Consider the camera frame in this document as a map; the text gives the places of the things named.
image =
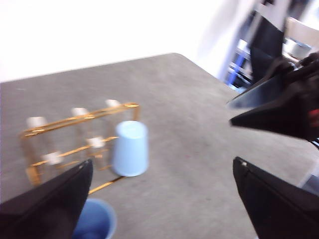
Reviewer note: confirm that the blue metal frame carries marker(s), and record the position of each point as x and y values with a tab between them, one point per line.
239	62

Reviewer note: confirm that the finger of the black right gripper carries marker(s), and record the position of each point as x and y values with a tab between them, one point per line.
264	95
281	117

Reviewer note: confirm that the black panel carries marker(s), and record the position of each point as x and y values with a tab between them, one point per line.
264	44

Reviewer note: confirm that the blue ribbed plastic cup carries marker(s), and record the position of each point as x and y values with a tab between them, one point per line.
99	219
130	149

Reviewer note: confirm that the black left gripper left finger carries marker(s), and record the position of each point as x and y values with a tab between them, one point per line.
49	209

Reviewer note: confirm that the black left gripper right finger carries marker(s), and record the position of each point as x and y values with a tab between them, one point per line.
279	209

